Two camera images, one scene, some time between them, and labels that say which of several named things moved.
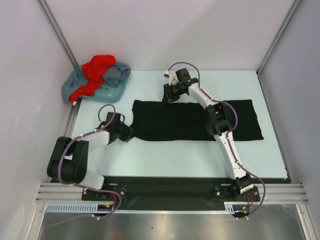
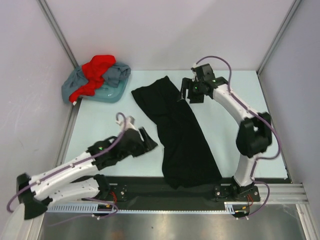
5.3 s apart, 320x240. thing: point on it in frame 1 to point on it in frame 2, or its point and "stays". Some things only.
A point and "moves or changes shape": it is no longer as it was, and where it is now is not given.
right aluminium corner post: [278, 36] stays
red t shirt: [94, 71] stays
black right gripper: [168, 97] to [187, 83]
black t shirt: [155, 120] moves or changes shape
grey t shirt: [112, 76] stays
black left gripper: [128, 130] to [148, 144]
